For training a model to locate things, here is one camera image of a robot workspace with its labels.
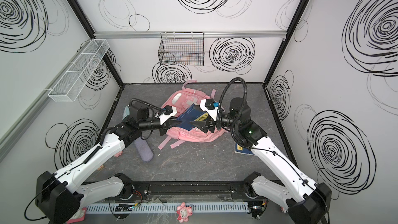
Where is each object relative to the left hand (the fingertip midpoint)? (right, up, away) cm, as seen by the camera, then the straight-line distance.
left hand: (180, 119), depth 72 cm
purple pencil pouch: (-22, -19, +13) cm, 31 cm away
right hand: (+7, +3, -11) cm, 14 cm away
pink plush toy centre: (+2, -39, -6) cm, 40 cm away
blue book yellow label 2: (+32, -19, +15) cm, 40 cm away
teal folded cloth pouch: (-37, +1, +25) cm, 45 cm away
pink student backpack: (-4, +9, +31) cm, 32 cm away
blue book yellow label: (+7, +3, -5) cm, 9 cm away
